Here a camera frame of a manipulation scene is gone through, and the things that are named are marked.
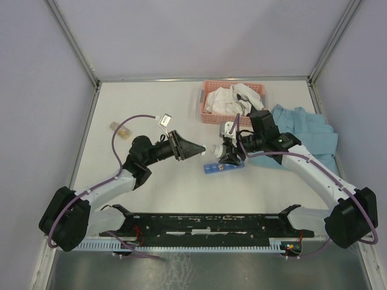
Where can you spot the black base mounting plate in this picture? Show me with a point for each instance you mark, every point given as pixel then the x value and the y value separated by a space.
pixel 210 230

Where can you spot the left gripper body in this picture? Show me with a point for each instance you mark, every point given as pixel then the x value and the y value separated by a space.
pixel 178 154

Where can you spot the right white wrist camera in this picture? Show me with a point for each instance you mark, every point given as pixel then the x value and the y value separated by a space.
pixel 228 130

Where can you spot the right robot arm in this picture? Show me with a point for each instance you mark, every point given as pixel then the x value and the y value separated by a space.
pixel 265 139

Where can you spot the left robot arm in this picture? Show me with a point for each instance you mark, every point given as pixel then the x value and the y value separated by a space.
pixel 131 175

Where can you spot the clear pill bottle yellow pills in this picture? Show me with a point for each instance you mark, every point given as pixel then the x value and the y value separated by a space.
pixel 120 130

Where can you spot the blue weekly pill organizer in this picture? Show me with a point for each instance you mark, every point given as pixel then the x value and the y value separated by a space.
pixel 219 168

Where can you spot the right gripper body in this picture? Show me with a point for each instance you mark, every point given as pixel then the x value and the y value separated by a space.
pixel 240 150

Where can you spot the left aluminium frame post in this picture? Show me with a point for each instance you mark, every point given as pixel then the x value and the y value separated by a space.
pixel 71 41

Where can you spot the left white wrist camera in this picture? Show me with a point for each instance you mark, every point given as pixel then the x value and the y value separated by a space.
pixel 163 122

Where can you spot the aluminium frame post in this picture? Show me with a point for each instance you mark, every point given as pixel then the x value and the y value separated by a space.
pixel 334 40
pixel 71 41

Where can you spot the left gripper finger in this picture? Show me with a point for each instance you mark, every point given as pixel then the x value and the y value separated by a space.
pixel 190 152
pixel 185 145

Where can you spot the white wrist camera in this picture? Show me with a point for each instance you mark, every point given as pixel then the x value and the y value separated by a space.
pixel 228 130
pixel 163 122

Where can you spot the white cloth in basket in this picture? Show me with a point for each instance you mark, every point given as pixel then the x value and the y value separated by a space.
pixel 232 100

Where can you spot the right aluminium frame post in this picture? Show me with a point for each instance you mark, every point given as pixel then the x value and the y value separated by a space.
pixel 334 40

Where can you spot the pink plastic basket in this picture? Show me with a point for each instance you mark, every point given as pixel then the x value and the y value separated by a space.
pixel 211 85

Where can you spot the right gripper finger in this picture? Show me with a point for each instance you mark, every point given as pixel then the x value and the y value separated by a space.
pixel 230 158
pixel 228 144

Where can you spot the light blue cloth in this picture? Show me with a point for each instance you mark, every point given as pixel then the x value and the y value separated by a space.
pixel 312 130

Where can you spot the aluminium front rail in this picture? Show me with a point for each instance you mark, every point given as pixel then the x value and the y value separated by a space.
pixel 344 228

